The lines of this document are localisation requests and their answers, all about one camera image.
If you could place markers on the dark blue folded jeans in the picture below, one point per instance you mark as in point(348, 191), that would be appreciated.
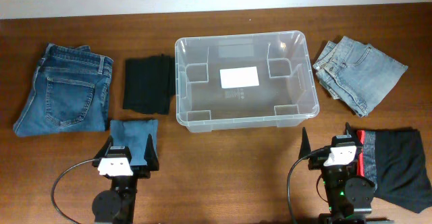
point(69, 93)

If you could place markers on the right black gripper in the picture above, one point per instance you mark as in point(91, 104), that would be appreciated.
point(304, 148)

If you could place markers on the white label in bin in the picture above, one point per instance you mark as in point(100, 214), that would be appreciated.
point(239, 77)

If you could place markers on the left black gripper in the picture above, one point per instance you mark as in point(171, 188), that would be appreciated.
point(142, 172)

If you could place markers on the small teal blue cloth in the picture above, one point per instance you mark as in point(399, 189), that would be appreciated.
point(134, 135)

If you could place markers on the clear plastic storage bin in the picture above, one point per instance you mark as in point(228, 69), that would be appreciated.
point(286, 94)

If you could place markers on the black shorts red waistband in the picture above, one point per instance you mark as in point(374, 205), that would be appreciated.
point(394, 160)

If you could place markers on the black cloth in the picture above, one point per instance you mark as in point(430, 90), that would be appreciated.
point(149, 84)

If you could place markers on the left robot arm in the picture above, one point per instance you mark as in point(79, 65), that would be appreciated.
point(116, 205)

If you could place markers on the light blue denim shorts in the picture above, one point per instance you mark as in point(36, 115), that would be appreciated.
point(358, 74)

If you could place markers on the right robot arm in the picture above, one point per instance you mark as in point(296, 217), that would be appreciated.
point(349, 193)

